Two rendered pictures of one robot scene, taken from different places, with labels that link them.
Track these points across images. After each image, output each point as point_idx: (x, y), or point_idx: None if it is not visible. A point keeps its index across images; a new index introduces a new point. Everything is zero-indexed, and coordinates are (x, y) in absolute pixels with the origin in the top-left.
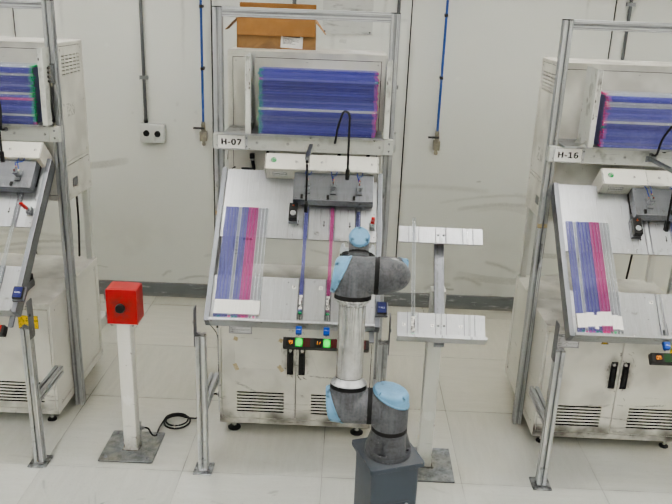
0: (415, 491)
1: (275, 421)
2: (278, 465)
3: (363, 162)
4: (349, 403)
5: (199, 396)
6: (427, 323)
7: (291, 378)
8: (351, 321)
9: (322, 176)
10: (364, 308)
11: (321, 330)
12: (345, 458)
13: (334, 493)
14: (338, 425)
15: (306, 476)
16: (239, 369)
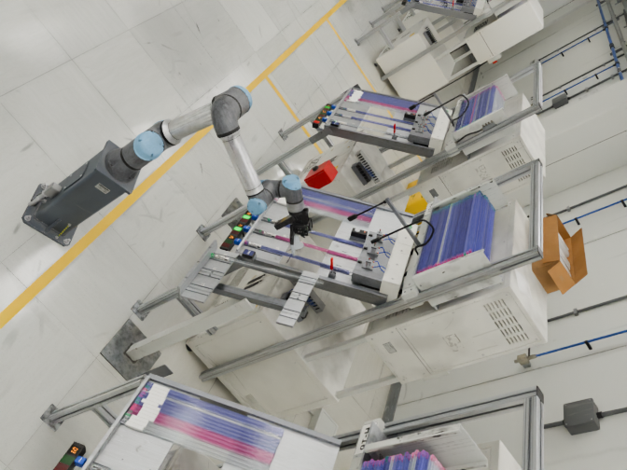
0: (84, 178)
1: None
2: (184, 269)
3: (396, 274)
4: (156, 124)
5: (243, 205)
6: (217, 267)
7: (244, 284)
8: (203, 105)
9: (388, 251)
10: (209, 110)
11: (268, 284)
12: (168, 311)
13: (141, 272)
14: None
15: (165, 273)
16: None
